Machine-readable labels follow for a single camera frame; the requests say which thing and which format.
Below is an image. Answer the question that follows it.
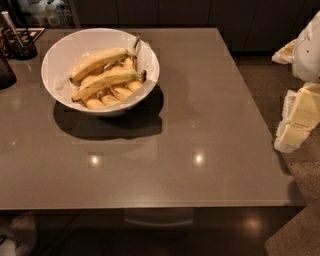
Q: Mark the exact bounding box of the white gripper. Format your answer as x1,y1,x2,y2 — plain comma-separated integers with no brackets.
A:
271,11,320,153

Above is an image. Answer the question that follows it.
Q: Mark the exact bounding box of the banana end far right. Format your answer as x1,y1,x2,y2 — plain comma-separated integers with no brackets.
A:
127,81,142,92

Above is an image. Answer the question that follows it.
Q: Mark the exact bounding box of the middle yellow banana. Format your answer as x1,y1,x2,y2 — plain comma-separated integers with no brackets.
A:
71,68,146,101

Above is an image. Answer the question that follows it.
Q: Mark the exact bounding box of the yellow banana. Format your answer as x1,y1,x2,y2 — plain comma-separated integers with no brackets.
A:
71,68,146,101
69,35,140,82

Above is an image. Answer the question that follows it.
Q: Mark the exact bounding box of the small banana bottom right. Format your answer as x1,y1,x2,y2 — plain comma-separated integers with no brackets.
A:
110,87,132,102

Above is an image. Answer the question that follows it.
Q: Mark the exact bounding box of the small banana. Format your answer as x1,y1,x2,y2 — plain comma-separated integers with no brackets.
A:
101,94,120,106
83,98,104,110
110,87,132,102

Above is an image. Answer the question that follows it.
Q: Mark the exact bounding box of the small banana bottom middle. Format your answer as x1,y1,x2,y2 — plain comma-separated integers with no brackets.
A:
101,94,120,106

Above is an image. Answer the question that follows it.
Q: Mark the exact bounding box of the white ceramic bowl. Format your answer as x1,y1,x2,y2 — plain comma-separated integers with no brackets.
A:
41,28,160,117

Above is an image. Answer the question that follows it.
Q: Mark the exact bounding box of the top yellow banana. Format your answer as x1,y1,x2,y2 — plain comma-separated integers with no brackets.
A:
69,35,140,82

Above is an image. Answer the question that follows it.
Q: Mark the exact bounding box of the small banana bottom left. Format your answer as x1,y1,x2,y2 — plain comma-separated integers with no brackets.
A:
83,98,104,110

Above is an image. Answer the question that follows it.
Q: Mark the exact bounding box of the dark round container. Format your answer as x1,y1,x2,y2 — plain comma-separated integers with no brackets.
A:
0,55,17,89

